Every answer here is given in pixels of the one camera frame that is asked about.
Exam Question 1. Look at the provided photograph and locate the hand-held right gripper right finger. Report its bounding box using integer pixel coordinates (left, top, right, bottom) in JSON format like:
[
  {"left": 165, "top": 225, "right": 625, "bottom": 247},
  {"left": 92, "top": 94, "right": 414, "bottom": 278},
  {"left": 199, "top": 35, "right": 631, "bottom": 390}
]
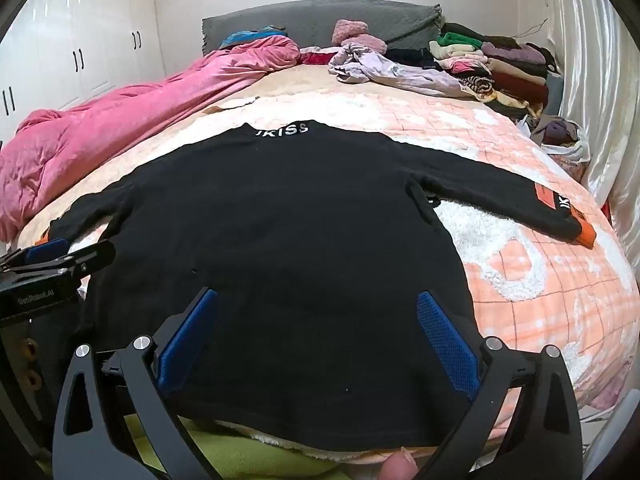
[{"left": 416, "top": 290, "right": 585, "bottom": 480}]

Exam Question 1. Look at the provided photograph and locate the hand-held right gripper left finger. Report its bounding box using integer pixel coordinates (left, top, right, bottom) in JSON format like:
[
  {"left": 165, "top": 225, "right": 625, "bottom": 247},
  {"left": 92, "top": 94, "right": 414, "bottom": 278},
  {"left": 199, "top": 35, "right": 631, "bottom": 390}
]
[{"left": 51, "top": 286, "right": 219, "bottom": 480}]

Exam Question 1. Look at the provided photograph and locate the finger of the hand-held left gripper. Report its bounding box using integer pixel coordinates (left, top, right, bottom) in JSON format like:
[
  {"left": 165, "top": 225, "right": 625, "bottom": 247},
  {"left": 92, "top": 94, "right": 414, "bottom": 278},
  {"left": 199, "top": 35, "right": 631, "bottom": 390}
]
[
  {"left": 0, "top": 238, "right": 72, "bottom": 273},
  {"left": 50, "top": 239, "right": 117, "bottom": 281}
]

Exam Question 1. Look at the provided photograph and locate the black sweater with orange patches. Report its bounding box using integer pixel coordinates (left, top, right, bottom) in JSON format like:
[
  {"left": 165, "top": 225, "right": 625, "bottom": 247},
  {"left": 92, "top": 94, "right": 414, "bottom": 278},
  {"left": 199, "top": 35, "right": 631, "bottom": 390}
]
[{"left": 37, "top": 119, "right": 597, "bottom": 453}]

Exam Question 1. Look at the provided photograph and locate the white bag with clothes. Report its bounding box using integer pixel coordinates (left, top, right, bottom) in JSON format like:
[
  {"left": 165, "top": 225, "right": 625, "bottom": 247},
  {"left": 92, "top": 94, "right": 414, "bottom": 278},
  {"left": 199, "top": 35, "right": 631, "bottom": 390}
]
[{"left": 529, "top": 116, "right": 594, "bottom": 184}]

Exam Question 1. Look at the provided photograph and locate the pile of folded clothes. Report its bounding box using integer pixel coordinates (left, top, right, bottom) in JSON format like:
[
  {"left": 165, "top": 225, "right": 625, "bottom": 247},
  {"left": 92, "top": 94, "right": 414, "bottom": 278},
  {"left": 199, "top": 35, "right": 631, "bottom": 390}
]
[{"left": 430, "top": 22, "right": 558, "bottom": 120}]

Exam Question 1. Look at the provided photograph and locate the person's right hand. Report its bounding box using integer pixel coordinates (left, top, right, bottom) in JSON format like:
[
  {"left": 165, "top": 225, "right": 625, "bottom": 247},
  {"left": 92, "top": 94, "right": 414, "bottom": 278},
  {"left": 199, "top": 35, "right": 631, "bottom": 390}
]
[{"left": 376, "top": 451, "right": 418, "bottom": 480}]

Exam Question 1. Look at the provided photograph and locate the peach and white printed blanket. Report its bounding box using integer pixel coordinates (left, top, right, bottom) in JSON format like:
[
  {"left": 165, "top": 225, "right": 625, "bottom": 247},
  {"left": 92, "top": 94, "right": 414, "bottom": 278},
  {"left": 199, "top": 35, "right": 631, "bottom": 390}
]
[{"left": 17, "top": 91, "right": 640, "bottom": 461}]

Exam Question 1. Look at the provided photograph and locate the person's green top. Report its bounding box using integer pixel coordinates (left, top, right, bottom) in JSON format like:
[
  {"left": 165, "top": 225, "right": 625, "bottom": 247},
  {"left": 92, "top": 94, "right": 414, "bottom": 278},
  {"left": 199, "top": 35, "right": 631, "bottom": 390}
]
[{"left": 122, "top": 412, "right": 396, "bottom": 480}]

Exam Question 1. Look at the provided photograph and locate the pink quilt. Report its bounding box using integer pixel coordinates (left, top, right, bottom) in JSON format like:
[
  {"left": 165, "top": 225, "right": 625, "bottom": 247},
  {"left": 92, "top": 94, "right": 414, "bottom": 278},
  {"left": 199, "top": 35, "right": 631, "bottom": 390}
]
[{"left": 0, "top": 35, "right": 301, "bottom": 243}]

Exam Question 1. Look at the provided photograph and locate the white wardrobe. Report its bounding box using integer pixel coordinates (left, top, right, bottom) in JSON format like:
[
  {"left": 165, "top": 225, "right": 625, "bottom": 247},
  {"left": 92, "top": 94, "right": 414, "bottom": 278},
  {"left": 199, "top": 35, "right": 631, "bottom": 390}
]
[{"left": 0, "top": 0, "right": 167, "bottom": 147}]

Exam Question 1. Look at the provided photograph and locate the blue cloth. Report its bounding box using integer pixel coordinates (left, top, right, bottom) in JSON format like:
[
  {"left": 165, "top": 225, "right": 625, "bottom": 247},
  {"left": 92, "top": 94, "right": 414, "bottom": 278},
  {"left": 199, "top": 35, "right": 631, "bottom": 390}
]
[{"left": 218, "top": 25, "right": 287, "bottom": 51}]

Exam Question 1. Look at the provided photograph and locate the beige bed sheet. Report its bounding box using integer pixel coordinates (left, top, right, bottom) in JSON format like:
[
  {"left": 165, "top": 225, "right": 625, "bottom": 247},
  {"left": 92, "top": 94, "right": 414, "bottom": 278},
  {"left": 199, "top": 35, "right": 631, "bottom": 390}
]
[{"left": 210, "top": 62, "right": 471, "bottom": 111}]

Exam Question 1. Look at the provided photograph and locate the grey-blue cushion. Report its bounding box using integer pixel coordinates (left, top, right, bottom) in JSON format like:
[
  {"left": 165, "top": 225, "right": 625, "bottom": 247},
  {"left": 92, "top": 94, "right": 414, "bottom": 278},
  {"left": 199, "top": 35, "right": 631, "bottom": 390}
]
[{"left": 544, "top": 71, "right": 566, "bottom": 117}]

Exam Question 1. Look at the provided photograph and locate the lilac garment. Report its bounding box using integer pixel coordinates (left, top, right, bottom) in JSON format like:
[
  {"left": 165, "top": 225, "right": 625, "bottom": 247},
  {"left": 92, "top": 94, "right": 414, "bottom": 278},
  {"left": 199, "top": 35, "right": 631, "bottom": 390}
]
[{"left": 327, "top": 42, "right": 476, "bottom": 98}]

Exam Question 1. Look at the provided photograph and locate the dark navy garment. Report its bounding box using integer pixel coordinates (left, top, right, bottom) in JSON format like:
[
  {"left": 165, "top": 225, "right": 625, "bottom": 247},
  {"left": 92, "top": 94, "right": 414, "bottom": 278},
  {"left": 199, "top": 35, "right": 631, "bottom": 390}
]
[{"left": 385, "top": 47, "right": 442, "bottom": 69}]

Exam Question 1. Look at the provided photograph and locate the magenta cloth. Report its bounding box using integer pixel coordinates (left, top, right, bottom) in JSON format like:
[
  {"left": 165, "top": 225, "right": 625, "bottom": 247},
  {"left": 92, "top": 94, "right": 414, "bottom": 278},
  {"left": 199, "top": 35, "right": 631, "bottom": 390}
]
[{"left": 299, "top": 47, "right": 342, "bottom": 67}]

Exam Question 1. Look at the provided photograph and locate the white satin curtain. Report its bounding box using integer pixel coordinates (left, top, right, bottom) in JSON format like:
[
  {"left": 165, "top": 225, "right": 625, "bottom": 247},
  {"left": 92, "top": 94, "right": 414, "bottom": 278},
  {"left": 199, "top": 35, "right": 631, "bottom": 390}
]
[{"left": 547, "top": 0, "right": 640, "bottom": 281}]

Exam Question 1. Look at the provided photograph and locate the pink fluffy garment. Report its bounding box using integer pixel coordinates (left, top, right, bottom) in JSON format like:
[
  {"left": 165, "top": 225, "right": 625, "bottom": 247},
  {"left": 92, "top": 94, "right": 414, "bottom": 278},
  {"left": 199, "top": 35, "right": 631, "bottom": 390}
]
[
  {"left": 350, "top": 33, "right": 388, "bottom": 54},
  {"left": 332, "top": 19, "right": 369, "bottom": 45}
]

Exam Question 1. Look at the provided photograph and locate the grey bed headboard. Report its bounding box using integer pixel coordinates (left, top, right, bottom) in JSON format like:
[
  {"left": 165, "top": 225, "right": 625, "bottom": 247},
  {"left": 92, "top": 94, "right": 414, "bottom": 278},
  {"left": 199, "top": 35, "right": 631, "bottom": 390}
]
[{"left": 201, "top": 0, "right": 443, "bottom": 58}]

